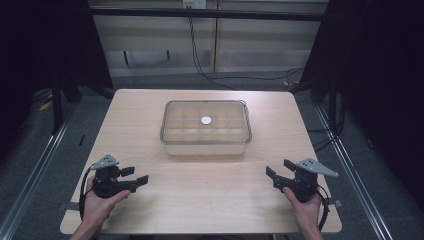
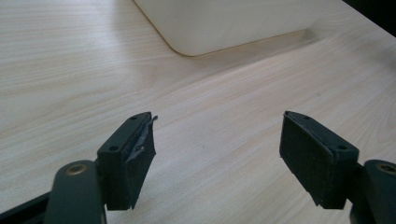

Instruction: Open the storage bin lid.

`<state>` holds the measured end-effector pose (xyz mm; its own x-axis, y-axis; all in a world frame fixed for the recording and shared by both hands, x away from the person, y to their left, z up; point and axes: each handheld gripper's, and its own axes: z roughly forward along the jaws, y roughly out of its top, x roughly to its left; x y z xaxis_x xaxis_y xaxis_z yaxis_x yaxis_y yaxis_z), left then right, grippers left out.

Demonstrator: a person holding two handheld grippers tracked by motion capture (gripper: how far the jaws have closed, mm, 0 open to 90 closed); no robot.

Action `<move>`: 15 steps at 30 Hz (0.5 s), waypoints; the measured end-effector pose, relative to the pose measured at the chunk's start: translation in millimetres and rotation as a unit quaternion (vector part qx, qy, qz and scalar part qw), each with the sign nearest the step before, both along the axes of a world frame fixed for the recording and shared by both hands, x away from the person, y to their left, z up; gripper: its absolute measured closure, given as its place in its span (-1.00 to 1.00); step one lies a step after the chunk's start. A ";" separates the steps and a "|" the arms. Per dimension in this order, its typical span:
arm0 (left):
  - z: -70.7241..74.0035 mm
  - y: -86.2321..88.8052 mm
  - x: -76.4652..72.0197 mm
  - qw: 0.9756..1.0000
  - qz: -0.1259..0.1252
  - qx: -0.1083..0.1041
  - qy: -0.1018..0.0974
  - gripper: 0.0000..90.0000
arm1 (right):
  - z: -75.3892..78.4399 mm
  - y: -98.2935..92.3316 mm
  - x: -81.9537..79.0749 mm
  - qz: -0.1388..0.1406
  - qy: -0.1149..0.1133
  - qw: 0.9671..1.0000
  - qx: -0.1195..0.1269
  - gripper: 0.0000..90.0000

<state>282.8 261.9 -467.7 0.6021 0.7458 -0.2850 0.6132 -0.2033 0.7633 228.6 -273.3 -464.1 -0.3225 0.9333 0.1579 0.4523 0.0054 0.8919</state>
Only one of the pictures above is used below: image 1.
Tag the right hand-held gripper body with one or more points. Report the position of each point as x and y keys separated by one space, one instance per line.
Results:
x=305 y=188

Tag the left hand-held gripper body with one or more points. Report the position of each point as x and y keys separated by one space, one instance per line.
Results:
x=106 y=186

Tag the clear plastic divided box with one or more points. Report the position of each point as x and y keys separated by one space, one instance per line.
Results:
x=203 y=149

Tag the clear box lid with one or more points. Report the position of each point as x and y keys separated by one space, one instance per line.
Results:
x=186 y=123

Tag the person's left hand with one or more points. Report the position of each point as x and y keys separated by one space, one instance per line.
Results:
x=96 y=208

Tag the person's right hand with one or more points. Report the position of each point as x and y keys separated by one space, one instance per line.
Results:
x=308 y=213

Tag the grey tape tab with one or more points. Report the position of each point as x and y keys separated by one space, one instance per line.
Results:
x=336 y=203

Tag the small black floor strip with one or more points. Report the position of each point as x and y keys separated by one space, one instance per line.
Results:
x=81 y=140

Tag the yellow floor tape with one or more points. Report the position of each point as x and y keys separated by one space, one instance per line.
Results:
x=45 y=105

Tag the dark curtain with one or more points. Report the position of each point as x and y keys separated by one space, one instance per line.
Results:
x=40 y=46
x=383 y=83

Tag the black horizontal metal bar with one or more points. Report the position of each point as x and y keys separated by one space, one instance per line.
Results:
x=233 y=14

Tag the metal floor rail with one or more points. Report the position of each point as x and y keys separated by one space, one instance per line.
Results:
x=353 y=166
x=36 y=170

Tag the white wall socket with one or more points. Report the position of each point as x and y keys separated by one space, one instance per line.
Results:
x=194 y=3

